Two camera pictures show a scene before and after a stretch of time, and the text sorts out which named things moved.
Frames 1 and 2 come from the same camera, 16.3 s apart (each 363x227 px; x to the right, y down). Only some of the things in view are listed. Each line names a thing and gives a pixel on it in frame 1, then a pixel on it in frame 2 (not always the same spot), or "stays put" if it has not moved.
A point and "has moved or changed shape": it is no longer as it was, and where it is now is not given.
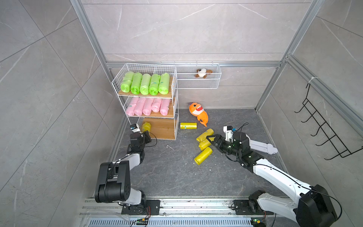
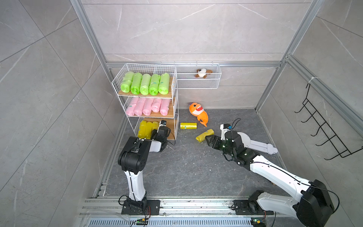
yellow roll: (203, 136) stays put
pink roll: (139, 108) stays put
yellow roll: (203, 155) -> (149, 130)
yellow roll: (203, 144) -> (155, 125)
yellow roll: (146, 126) has moved or changed shape
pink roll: (147, 106) stays put
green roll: (125, 84) stays put
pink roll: (165, 106) stays put
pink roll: (156, 104) stays put
